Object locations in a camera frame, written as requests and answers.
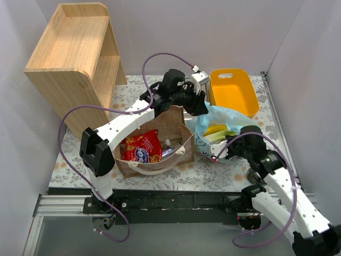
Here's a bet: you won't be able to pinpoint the blue cartoon plastic bag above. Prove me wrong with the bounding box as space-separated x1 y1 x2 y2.
186 102 259 158

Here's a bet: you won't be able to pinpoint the white green leek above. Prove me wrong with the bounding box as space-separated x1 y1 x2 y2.
203 129 235 142

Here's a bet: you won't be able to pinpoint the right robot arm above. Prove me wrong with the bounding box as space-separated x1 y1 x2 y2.
222 126 340 255

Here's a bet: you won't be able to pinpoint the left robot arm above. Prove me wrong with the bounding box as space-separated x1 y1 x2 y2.
80 69 209 213

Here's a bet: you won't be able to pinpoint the metal tray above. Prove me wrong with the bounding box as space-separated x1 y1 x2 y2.
185 76 211 104

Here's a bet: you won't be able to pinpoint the yellow bananas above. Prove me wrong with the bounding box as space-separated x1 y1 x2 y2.
203 125 227 137

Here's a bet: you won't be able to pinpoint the grey tape roll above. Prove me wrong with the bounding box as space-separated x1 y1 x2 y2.
247 168 263 184

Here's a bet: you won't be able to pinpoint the yellow plastic basket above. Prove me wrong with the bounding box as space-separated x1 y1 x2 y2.
209 68 259 118

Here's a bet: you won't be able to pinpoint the brown paper tote bag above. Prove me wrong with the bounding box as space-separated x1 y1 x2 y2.
112 106 194 179

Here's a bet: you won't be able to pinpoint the floral table mat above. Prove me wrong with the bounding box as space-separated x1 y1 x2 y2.
49 74 291 192

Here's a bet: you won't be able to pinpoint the small silver bottle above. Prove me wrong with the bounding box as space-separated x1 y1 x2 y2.
162 139 183 160

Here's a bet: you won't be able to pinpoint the red cookie snack packet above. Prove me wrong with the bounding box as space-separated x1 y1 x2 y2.
121 129 163 164

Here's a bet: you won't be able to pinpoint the wooden shelf unit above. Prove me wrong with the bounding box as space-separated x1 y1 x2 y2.
24 3 127 138

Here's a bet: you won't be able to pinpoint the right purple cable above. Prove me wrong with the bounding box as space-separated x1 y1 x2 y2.
213 132 298 249

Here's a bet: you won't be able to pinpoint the purple cable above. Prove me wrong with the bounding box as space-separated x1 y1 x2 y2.
213 132 298 249
58 52 200 243

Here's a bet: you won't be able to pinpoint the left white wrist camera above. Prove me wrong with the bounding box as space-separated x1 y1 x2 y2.
190 71 210 95

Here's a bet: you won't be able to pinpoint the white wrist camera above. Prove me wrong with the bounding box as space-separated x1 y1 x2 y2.
190 71 210 95
208 140 229 162

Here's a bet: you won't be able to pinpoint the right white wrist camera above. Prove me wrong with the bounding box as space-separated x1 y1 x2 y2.
208 140 229 162

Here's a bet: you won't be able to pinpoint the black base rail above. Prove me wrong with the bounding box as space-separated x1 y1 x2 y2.
83 190 262 230

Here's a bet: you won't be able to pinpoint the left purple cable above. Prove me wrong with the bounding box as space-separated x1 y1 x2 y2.
58 52 200 243

